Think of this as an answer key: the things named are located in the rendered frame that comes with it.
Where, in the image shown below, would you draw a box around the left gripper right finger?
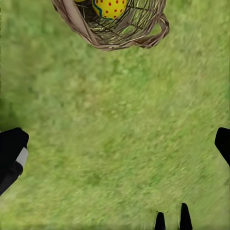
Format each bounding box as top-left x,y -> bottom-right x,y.
215,127 -> 230,165

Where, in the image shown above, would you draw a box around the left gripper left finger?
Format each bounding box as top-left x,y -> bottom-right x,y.
0,127 -> 25,185

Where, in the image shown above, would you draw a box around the wicker basket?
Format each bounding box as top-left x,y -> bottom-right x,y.
50,0 -> 170,51

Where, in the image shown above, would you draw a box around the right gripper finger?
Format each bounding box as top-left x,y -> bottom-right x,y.
180,203 -> 192,230
155,212 -> 165,230

